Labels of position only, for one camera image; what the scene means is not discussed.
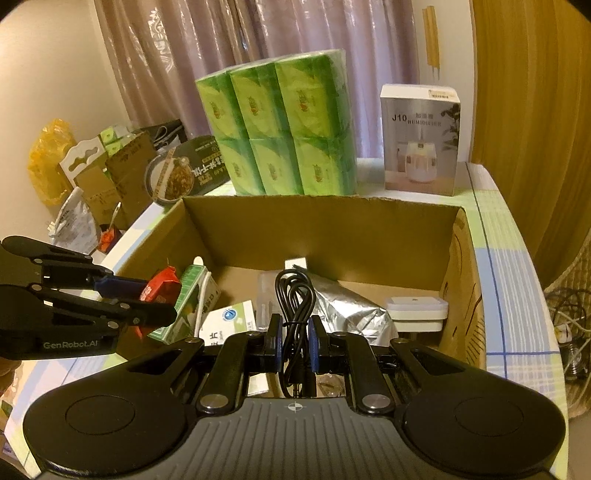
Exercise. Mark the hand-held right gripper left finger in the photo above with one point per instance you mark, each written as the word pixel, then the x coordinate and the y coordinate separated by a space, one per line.
pixel 275 341

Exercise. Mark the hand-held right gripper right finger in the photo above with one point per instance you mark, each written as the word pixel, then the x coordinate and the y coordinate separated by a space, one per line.
pixel 317 344

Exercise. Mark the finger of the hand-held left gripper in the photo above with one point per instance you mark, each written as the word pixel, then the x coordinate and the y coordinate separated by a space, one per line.
pixel 115 286
pixel 138 311

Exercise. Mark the red snack packet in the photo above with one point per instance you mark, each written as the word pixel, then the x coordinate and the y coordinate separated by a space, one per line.
pixel 161 286

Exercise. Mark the clear plastic case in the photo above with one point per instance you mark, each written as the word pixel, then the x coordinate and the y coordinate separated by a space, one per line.
pixel 265 295

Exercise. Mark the silver foil bag green print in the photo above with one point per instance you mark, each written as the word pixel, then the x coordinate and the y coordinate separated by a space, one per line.
pixel 351 309

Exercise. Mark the white barcode medicine box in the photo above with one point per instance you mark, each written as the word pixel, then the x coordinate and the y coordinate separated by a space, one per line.
pixel 231 318

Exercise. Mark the green carton box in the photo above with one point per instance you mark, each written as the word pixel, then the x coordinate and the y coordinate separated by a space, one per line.
pixel 189 295

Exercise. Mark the white plug-in night light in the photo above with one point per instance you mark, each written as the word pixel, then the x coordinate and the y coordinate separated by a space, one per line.
pixel 415 309

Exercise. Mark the large brown cardboard box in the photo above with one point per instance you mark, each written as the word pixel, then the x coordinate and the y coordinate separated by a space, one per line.
pixel 323 230

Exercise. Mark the checked cloth desktop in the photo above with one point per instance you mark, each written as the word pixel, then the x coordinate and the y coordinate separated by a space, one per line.
pixel 503 277

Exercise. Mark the red orange small item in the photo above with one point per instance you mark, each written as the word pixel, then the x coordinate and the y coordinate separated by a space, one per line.
pixel 108 237

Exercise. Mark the silver white plastic bag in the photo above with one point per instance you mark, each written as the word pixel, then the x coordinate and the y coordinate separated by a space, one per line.
pixel 74 221

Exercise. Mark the low brown carton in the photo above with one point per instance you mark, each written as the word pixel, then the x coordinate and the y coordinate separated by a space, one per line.
pixel 94 194

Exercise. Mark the tall brown carton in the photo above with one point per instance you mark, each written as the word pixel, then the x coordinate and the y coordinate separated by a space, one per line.
pixel 134 180

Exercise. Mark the white cardboard insert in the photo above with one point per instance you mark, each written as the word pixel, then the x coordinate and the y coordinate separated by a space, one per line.
pixel 81 157

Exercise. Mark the dark instant noodle bowl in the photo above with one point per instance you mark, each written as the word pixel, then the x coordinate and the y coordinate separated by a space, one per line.
pixel 184 170

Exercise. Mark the yellow plastic bag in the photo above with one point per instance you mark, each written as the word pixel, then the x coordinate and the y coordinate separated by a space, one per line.
pixel 46 166

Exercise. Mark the small green boxes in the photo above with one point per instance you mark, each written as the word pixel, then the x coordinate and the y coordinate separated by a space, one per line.
pixel 108 134

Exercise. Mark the black paper bag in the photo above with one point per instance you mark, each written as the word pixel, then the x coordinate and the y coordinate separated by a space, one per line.
pixel 166 131

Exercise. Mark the green tissue multipack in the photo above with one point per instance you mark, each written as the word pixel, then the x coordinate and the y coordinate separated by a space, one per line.
pixel 277 129

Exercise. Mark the white humidifier box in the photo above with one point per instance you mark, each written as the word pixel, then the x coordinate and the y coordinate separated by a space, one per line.
pixel 420 138

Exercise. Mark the small black metal device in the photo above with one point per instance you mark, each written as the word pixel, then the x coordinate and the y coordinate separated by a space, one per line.
pixel 577 362

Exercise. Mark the quilted beige chair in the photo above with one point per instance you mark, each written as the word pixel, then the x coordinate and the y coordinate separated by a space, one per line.
pixel 577 272

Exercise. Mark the mauve curtain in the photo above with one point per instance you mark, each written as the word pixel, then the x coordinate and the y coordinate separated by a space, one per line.
pixel 231 32

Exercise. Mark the yellow brown curtain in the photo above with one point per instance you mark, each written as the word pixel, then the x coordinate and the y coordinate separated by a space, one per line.
pixel 531 115

